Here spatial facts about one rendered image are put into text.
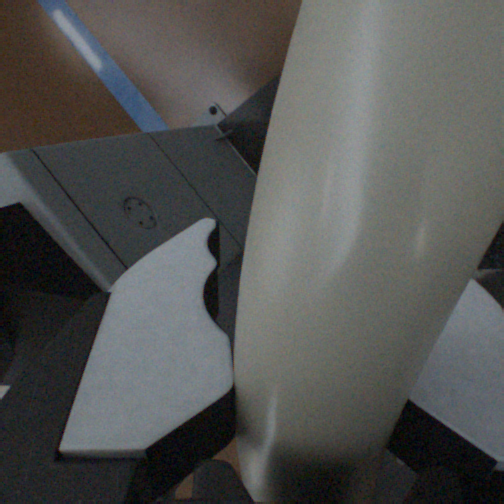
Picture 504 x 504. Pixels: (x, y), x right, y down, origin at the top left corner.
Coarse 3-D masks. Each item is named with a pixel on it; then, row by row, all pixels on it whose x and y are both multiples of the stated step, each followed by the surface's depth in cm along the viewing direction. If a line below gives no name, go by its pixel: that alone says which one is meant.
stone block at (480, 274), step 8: (496, 240) 52; (488, 248) 53; (496, 248) 52; (488, 256) 53; (496, 256) 51; (480, 264) 54; (488, 264) 52; (496, 264) 51; (480, 272) 54; (488, 272) 53; (496, 272) 51; (480, 280) 55; (488, 280) 53; (496, 280) 52; (488, 288) 54; (496, 288) 53; (496, 296) 54
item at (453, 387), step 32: (480, 288) 9; (448, 320) 8; (480, 320) 8; (448, 352) 7; (480, 352) 7; (416, 384) 6; (448, 384) 6; (480, 384) 6; (416, 416) 6; (448, 416) 6; (480, 416) 6; (416, 448) 6; (448, 448) 6; (480, 448) 5; (480, 480) 5
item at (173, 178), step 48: (96, 144) 77; (144, 144) 91; (192, 144) 110; (0, 192) 61; (48, 192) 61; (96, 192) 69; (144, 192) 80; (192, 192) 95; (240, 192) 116; (96, 240) 63; (144, 240) 72; (240, 240) 100
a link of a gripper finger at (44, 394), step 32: (96, 320) 7; (64, 352) 7; (32, 384) 6; (64, 384) 6; (0, 416) 5; (32, 416) 6; (64, 416) 6; (0, 448) 5; (32, 448) 5; (0, 480) 5; (32, 480) 5; (64, 480) 5; (96, 480) 5; (128, 480) 5
